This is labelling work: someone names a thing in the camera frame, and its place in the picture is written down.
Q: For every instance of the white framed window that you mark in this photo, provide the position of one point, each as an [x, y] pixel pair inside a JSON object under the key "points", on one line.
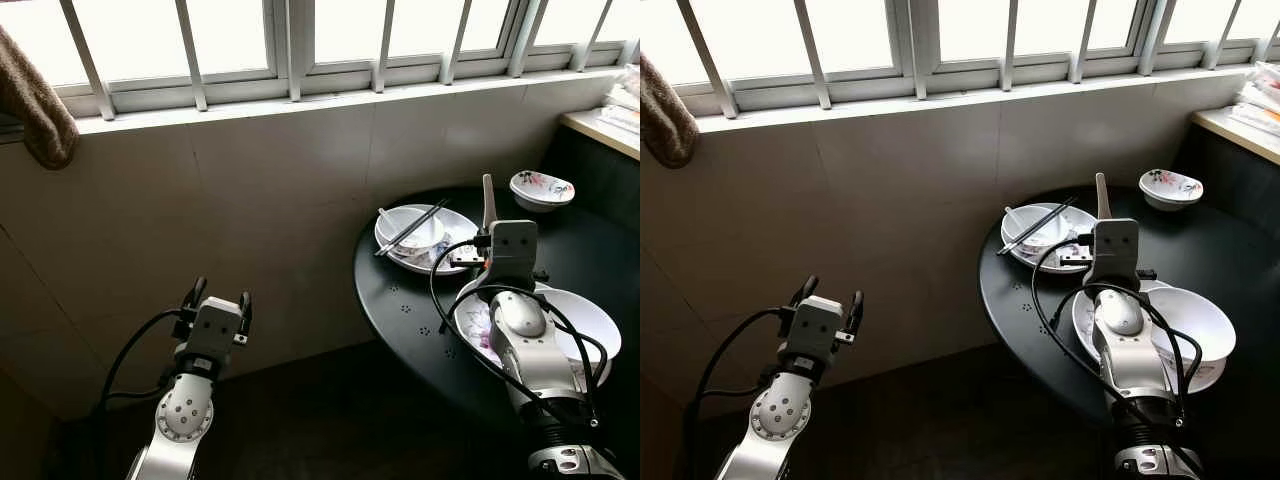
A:
{"points": [[292, 60], [915, 60]]}

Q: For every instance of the white window security grille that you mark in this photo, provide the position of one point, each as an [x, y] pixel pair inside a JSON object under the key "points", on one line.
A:
{"points": [[708, 60], [87, 60]]}

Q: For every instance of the small floral ceramic bowl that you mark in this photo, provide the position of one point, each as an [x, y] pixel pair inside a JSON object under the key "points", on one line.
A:
{"points": [[1170, 188], [542, 190]]}

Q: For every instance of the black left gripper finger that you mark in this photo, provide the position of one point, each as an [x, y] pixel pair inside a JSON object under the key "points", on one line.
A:
{"points": [[854, 312], [245, 312], [806, 293], [195, 296]]}

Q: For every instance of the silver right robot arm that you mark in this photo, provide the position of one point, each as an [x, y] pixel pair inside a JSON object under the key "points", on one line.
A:
{"points": [[1120, 315], [520, 320]]}

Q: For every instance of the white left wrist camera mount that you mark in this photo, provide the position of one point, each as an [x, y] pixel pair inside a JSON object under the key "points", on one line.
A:
{"points": [[818, 325], [215, 325]]}

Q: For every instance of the black round metal table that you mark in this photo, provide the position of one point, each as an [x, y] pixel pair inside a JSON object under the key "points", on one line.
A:
{"points": [[1020, 290], [400, 290]]}

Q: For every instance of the beige countertop ledge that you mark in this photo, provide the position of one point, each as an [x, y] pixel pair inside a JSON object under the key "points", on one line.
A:
{"points": [[1235, 135], [600, 130]]}

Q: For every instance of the white ceramic spoon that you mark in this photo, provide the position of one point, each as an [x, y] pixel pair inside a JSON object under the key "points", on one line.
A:
{"points": [[384, 217], [1010, 216]]}

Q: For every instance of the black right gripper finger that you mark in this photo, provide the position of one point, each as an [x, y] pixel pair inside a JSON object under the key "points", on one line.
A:
{"points": [[1104, 200], [490, 205]]}

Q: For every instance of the dark cabinet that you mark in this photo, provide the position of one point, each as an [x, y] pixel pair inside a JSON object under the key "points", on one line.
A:
{"points": [[600, 190], [1240, 195]]}

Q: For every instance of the white ceramic rice bowl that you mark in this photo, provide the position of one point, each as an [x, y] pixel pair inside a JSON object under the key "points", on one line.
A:
{"points": [[1045, 238], [420, 238]]}

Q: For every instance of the large white ceramic bowl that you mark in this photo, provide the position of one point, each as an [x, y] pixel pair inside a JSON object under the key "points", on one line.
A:
{"points": [[590, 335], [1195, 330]]}

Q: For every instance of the dark chopstick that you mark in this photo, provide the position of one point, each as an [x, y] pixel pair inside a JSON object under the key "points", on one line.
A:
{"points": [[412, 232], [1036, 226], [410, 228], [1038, 230]]}

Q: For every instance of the brown towel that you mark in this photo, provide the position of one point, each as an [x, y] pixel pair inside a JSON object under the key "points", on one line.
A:
{"points": [[665, 125], [35, 115]]}

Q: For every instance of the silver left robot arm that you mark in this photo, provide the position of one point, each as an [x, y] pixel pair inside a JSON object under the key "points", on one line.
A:
{"points": [[780, 415], [185, 415]]}

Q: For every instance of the white plastic bag pile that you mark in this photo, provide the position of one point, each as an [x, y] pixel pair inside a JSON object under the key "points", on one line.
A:
{"points": [[625, 100], [1262, 100]]}

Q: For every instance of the floral white ceramic plate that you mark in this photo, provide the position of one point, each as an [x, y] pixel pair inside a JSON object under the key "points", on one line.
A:
{"points": [[430, 262], [1050, 262]]}

